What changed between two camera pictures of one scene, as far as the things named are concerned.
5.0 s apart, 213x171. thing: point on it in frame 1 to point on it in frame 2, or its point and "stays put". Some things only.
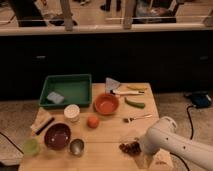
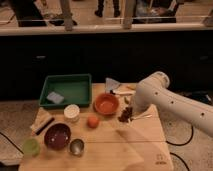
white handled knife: (128, 92) stays put
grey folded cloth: (111, 85) stays put
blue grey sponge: (55, 97) stays put
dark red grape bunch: (132, 148) to (126, 114)
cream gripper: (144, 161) to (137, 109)
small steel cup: (76, 146) stays put
